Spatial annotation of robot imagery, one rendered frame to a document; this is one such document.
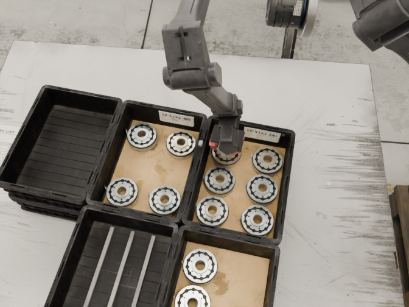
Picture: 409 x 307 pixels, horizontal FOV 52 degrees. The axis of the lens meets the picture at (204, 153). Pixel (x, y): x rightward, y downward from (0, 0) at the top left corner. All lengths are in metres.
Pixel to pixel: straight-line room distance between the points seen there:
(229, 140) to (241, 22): 1.95
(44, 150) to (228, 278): 0.77
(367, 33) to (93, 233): 0.98
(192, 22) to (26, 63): 1.29
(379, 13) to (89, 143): 1.05
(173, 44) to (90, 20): 2.38
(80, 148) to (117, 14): 1.78
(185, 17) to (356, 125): 1.10
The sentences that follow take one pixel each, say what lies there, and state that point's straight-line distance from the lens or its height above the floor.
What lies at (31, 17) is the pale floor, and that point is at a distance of 3.31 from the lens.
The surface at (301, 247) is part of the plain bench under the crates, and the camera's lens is 1.50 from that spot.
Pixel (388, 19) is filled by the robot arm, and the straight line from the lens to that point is 0.83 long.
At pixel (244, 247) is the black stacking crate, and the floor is 0.89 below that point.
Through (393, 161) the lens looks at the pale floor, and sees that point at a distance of 2.63.
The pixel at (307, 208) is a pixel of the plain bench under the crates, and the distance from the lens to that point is 1.56.
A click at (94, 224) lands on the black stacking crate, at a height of 0.83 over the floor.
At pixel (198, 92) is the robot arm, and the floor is 1.40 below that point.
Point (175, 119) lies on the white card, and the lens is 1.47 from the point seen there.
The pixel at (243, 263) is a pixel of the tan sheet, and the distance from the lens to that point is 1.32.
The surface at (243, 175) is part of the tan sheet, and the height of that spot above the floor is 0.83.
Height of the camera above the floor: 2.10
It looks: 61 degrees down
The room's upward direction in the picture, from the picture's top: 1 degrees clockwise
